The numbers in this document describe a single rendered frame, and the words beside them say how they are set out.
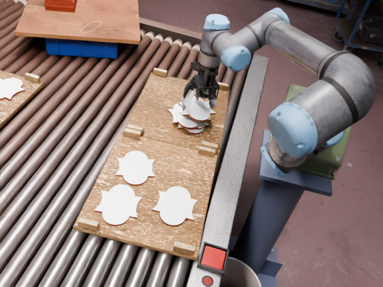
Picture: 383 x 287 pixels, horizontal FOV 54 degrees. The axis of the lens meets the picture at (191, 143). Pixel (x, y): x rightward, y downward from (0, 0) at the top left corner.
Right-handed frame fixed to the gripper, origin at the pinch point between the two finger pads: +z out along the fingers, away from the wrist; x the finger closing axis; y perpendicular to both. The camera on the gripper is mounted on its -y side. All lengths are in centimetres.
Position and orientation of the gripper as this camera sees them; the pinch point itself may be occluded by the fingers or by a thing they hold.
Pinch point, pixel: (196, 106)
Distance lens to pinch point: 137.4
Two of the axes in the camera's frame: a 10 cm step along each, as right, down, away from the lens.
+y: 2.5, 6.9, -6.8
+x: 9.6, -0.7, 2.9
